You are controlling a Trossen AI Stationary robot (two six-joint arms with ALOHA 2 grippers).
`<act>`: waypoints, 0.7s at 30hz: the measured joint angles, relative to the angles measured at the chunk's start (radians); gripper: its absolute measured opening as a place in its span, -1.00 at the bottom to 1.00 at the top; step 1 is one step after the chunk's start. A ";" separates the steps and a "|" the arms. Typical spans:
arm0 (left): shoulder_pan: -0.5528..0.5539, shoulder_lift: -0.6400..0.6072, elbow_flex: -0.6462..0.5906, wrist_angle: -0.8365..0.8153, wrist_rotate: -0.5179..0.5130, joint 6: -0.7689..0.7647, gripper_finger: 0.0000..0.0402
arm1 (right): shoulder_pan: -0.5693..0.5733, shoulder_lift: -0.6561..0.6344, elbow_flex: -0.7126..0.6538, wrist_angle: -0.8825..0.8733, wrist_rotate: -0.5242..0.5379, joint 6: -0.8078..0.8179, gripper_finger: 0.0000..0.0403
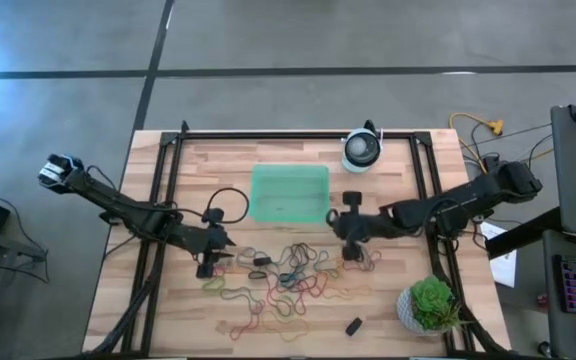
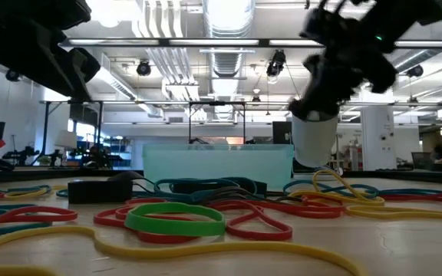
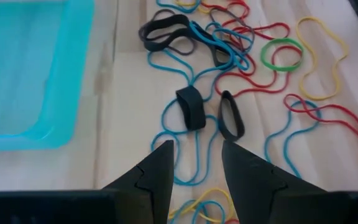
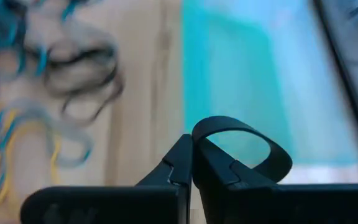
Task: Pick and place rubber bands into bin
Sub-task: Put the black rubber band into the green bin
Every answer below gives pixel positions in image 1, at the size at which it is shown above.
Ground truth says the white dome security camera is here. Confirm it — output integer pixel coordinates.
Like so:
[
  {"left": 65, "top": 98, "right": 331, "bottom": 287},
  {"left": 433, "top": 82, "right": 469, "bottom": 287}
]
[{"left": 340, "top": 127, "right": 385, "bottom": 175}]

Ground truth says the yellow extension cord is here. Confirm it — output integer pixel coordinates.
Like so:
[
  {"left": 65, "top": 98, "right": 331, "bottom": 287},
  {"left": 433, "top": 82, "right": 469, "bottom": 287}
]
[{"left": 448, "top": 112, "right": 506, "bottom": 175}]

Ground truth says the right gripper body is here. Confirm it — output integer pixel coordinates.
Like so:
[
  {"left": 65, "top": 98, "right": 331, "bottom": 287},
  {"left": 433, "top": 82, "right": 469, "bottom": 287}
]
[{"left": 335, "top": 191, "right": 374, "bottom": 262}]

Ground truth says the succulent in white pot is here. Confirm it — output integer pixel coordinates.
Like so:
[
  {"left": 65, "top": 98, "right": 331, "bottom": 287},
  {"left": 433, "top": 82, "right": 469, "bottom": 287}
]
[{"left": 395, "top": 274, "right": 473, "bottom": 337}]

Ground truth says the white paper sheet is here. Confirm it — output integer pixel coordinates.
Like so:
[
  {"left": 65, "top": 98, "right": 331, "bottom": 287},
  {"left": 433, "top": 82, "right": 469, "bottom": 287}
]
[{"left": 478, "top": 221, "right": 518, "bottom": 290}]

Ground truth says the grey desk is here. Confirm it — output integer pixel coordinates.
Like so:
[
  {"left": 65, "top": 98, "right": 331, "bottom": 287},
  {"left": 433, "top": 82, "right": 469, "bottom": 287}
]
[{"left": 542, "top": 229, "right": 576, "bottom": 360}]

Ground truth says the black desk leg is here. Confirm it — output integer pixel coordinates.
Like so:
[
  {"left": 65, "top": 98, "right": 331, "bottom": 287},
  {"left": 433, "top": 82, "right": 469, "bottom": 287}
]
[{"left": 484, "top": 205, "right": 564, "bottom": 260}]

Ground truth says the translucent green plastic bin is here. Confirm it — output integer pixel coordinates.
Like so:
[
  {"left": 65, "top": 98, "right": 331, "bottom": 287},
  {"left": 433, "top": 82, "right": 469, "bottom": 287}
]
[{"left": 248, "top": 163, "right": 331, "bottom": 225}]

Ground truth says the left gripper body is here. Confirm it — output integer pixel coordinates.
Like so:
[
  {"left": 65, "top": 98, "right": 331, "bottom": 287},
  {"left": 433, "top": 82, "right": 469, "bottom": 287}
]
[{"left": 195, "top": 207, "right": 230, "bottom": 280}]

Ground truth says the olive yellow rubber band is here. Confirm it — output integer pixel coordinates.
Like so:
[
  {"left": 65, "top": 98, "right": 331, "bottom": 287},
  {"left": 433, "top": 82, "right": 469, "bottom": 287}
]
[{"left": 201, "top": 277, "right": 227, "bottom": 294}]

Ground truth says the long yellow rubber band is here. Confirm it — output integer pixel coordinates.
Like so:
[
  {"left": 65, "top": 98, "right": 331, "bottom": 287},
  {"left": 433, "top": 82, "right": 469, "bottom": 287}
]
[{"left": 261, "top": 312, "right": 312, "bottom": 344}]

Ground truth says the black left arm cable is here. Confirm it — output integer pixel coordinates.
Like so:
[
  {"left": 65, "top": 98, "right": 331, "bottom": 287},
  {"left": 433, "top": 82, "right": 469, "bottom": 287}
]
[{"left": 201, "top": 187, "right": 251, "bottom": 225}]

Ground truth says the teal rubber band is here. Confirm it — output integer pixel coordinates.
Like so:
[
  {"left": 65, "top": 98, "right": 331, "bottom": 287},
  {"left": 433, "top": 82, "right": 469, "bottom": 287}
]
[
  {"left": 287, "top": 259, "right": 322, "bottom": 291},
  {"left": 266, "top": 264, "right": 299, "bottom": 294},
  {"left": 219, "top": 286, "right": 265, "bottom": 315}
]

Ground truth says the black power adapter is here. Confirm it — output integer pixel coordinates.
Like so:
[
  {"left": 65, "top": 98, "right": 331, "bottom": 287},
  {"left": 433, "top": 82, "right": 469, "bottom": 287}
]
[{"left": 482, "top": 153, "right": 502, "bottom": 174}]

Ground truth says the dark grey rubber band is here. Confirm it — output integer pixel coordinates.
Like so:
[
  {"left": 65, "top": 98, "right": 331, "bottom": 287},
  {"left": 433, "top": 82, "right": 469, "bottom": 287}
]
[
  {"left": 295, "top": 242, "right": 330, "bottom": 271},
  {"left": 275, "top": 241, "right": 314, "bottom": 274}
]

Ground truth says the small black clip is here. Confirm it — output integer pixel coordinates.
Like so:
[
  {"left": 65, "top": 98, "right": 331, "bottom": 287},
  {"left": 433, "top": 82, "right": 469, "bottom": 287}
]
[{"left": 344, "top": 316, "right": 364, "bottom": 337}]

